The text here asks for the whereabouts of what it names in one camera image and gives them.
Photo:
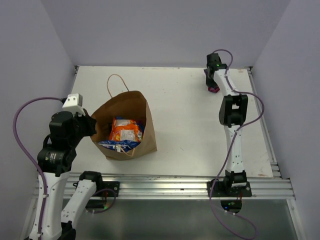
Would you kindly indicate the aluminium mounting rail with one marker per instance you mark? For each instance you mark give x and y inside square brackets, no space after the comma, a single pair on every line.
[170,187]

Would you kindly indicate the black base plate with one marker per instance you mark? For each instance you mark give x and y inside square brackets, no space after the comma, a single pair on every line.
[222,191]
[113,189]

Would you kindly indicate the red purple berry snack packet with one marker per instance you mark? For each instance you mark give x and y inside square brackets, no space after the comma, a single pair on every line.
[213,89]

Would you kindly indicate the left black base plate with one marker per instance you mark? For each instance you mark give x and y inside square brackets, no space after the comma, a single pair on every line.
[113,189]

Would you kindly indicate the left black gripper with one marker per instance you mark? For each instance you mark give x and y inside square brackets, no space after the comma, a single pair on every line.
[89,121]

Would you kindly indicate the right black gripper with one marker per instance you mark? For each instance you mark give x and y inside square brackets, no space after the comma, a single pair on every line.
[210,84]

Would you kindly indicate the brown paper bag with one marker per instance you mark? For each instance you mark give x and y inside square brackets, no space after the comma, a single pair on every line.
[130,105]

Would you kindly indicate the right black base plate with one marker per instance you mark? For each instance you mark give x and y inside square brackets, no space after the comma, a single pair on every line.
[222,191]

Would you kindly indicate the blue Doritos chip bag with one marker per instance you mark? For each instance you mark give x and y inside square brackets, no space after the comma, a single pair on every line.
[122,146]

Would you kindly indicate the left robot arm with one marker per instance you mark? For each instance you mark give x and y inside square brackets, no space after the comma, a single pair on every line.
[53,220]

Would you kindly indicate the orange snack packet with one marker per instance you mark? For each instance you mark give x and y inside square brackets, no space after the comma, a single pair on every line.
[125,130]

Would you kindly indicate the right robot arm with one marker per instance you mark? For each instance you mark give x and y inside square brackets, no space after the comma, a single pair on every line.
[232,115]

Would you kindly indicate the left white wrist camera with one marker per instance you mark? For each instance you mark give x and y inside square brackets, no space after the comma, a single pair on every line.
[73,104]

